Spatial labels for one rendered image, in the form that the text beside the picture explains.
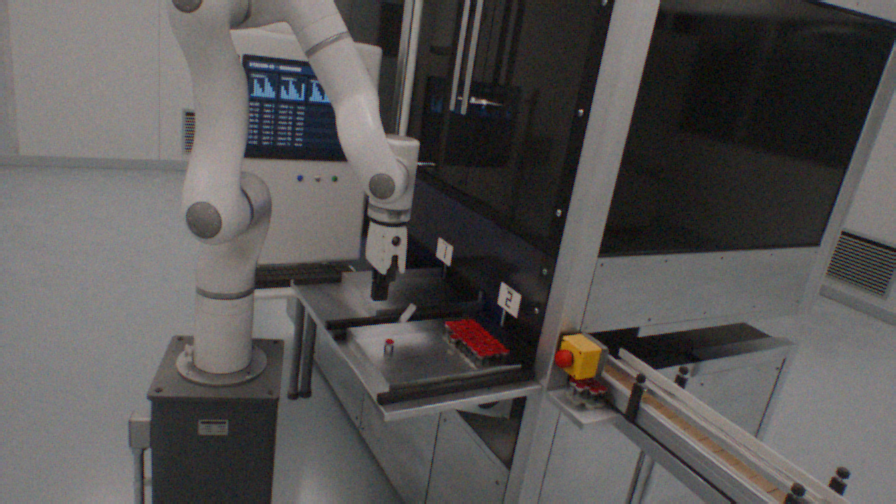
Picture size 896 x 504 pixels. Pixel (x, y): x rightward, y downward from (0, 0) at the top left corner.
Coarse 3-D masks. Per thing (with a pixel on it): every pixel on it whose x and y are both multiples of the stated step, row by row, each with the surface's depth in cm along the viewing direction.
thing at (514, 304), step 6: (504, 288) 156; (510, 288) 154; (504, 294) 156; (516, 294) 152; (498, 300) 159; (504, 300) 156; (516, 300) 152; (504, 306) 156; (510, 306) 154; (516, 306) 152; (510, 312) 154; (516, 312) 152
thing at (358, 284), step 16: (352, 272) 185; (368, 272) 187; (416, 272) 196; (432, 272) 199; (352, 288) 177; (368, 288) 183; (400, 288) 187; (416, 288) 189; (432, 288) 191; (448, 288) 192; (368, 304) 167; (384, 304) 174; (400, 304) 176; (416, 304) 178; (432, 304) 171; (448, 304) 173; (464, 304) 176; (480, 304) 179
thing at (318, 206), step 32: (256, 32) 182; (288, 32) 187; (256, 64) 184; (288, 64) 189; (256, 96) 188; (288, 96) 192; (320, 96) 197; (256, 128) 191; (288, 128) 196; (320, 128) 201; (256, 160) 195; (288, 160) 200; (320, 160) 204; (288, 192) 204; (320, 192) 209; (352, 192) 215; (288, 224) 208; (320, 224) 213; (352, 224) 219; (288, 256) 212; (320, 256) 217; (352, 256) 224
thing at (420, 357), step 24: (360, 336) 153; (384, 336) 156; (408, 336) 158; (432, 336) 160; (360, 360) 143; (384, 360) 145; (408, 360) 147; (432, 360) 148; (456, 360) 150; (384, 384) 132; (408, 384) 132; (432, 384) 135
